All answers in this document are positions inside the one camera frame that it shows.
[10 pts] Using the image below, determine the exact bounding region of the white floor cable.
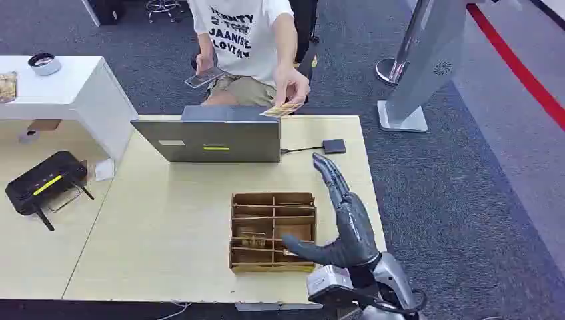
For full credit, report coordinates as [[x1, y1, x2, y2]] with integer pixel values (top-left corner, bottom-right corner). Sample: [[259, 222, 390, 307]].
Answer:
[[157, 301, 191, 320]]

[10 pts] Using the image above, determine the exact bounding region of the black office chair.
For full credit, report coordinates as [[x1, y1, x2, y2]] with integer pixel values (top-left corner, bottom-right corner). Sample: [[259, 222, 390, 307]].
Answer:
[[288, 0, 320, 106]]

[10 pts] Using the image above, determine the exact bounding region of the black laptop cable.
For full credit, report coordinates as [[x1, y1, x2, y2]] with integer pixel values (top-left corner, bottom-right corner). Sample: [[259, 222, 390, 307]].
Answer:
[[281, 145, 325, 155]]

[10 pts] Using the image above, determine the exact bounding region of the golden card in box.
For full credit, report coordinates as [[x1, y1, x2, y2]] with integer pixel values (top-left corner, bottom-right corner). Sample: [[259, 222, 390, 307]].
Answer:
[[240, 231, 269, 249]]

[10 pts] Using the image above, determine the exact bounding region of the clear-cased phone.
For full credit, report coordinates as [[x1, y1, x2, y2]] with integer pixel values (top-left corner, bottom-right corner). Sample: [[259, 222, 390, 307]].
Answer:
[[184, 66, 225, 89]]

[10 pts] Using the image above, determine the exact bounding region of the black router with antennas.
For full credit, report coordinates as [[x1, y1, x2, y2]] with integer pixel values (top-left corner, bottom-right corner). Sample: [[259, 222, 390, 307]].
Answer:
[[5, 151, 95, 232]]

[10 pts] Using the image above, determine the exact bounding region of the clear plastic holder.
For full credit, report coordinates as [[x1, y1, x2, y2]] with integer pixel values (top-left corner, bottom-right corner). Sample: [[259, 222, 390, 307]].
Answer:
[[46, 184, 83, 214]]

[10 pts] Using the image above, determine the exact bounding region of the person's left hand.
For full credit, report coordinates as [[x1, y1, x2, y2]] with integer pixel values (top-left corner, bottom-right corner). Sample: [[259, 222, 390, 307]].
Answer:
[[273, 66, 312, 107]]

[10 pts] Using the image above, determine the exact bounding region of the wooden compartment card box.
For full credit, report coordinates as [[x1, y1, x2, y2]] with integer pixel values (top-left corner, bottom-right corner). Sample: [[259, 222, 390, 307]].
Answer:
[[229, 192, 318, 275]]

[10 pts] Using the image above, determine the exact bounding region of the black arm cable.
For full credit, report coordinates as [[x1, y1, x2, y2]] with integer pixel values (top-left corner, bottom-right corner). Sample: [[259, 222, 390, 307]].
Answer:
[[364, 288, 428, 316]]

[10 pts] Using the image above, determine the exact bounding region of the chrome stanchion post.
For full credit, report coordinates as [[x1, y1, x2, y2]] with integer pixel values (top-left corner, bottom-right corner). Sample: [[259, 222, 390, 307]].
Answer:
[[375, 0, 432, 87]]

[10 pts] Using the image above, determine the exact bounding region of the person's right hand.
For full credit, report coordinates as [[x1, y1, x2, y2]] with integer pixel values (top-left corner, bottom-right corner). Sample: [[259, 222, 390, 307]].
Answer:
[[195, 53, 218, 77]]

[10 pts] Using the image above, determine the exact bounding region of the black square adapter hub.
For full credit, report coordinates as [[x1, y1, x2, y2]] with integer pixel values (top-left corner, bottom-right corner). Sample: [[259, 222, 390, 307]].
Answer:
[[322, 139, 347, 155]]

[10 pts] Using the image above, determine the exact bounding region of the grey kiosk stand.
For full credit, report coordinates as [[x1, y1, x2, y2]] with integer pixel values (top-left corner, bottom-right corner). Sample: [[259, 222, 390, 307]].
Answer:
[[377, 0, 488, 133]]

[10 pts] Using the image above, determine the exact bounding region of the brown packet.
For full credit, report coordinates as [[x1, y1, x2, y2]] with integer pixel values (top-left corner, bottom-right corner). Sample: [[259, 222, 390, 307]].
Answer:
[[0, 71, 17, 104]]

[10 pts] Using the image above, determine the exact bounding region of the golden card stack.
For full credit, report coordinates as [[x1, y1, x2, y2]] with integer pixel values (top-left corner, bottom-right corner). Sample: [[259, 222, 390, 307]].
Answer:
[[259, 102, 305, 119]]

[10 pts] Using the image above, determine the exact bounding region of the brown pad under table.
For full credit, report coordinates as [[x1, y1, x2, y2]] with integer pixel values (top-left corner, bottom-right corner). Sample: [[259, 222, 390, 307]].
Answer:
[[27, 119, 62, 131]]

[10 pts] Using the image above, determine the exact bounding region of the white tape roll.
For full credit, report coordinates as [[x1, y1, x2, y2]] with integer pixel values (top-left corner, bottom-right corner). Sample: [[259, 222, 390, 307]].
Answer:
[[27, 52, 62, 77]]

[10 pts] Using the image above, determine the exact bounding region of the black cabinet with white leg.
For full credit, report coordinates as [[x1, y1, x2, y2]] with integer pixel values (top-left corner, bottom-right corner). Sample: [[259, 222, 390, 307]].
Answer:
[[81, 0, 127, 27]]

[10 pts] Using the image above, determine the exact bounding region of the chrome stool base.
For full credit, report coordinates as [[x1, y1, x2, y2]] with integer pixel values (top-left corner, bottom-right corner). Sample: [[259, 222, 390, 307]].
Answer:
[[145, 0, 185, 24]]

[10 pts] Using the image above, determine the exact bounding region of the person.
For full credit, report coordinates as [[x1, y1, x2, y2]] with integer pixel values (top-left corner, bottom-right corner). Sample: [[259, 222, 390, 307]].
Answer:
[[184, 0, 312, 109]]

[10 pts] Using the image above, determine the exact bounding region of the white side table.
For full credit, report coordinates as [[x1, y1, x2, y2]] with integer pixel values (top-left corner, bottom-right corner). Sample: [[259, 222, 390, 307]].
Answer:
[[0, 55, 139, 162]]

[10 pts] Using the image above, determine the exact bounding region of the grey laptop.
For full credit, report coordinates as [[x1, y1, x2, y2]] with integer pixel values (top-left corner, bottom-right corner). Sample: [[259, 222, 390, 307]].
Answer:
[[131, 105, 282, 164]]

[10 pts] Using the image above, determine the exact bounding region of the white paper tag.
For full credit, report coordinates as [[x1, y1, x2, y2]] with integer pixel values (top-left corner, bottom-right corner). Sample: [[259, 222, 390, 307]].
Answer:
[[93, 159, 116, 183]]

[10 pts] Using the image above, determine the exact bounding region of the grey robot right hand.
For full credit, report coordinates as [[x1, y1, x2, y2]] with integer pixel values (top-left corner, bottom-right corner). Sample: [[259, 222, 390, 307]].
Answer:
[[281, 153, 382, 269]]

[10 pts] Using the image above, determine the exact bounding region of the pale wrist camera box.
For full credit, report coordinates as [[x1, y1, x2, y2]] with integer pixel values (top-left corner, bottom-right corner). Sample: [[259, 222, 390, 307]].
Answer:
[[306, 265, 355, 305]]

